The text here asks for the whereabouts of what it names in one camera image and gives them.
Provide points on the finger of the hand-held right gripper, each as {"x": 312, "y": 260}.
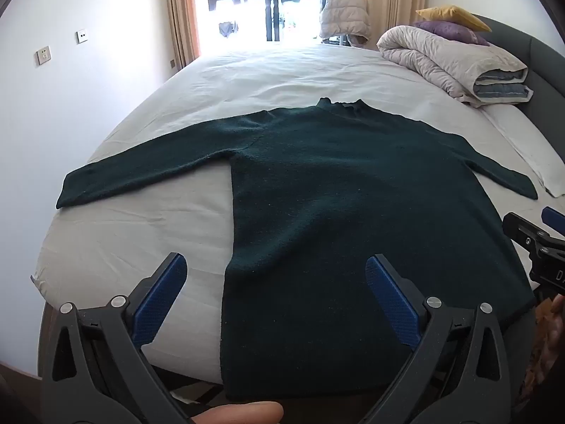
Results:
{"x": 523, "y": 229}
{"x": 554, "y": 217}

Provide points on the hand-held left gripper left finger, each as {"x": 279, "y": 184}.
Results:
{"x": 161, "y": 300}

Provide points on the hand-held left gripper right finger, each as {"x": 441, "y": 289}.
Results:
{"x": 390, "y": 300}

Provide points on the dark green sweater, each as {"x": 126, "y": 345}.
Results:
{"x": 331, "y": 207}

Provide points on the person's right hand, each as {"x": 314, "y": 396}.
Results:
{"x": 551, "y": 340}

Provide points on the person's left hand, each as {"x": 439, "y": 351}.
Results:
{"x": 242, "y": 413}

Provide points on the white flat pillow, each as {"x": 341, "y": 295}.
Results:
{"x": 529, "y": 141}

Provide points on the grey padded headboard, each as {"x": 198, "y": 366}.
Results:
{"x": 543, "y": 66}

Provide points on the folded beige duvet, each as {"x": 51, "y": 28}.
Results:
{"x": 441, "y": 57}

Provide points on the purple pillow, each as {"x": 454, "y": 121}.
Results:
{"x": 450, "y": 31}

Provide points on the yellow pillow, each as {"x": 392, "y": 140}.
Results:
{"x": 454, "y": 15}

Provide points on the bed with white sheet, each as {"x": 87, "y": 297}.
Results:
{"x": 265, "y": 79}

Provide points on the small dark hanging garment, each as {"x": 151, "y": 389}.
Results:
{"x": 227, "y": 28}

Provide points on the white puffer jacket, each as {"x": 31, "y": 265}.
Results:
{"x": 344, "y": 13}

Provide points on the glass balcony door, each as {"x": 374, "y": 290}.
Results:
{"x": 247, "y": 22}

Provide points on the beige wall socket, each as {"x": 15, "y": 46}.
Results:
{"x": 43, "y": 55}

